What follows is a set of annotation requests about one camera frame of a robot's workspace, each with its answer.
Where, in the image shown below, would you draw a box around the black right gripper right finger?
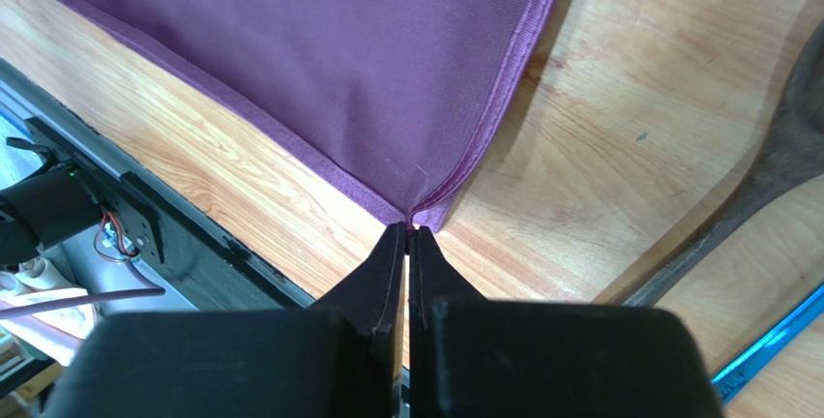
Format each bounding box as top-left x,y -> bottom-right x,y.
408,227 -> 721,417

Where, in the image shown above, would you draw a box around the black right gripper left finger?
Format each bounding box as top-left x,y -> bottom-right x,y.
44,224 -> 407,417

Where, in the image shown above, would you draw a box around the purple cloth napkin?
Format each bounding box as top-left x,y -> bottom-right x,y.
57,0 -> 555,230

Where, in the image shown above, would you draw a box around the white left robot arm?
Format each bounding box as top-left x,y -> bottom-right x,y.
1,137 -> 103,266

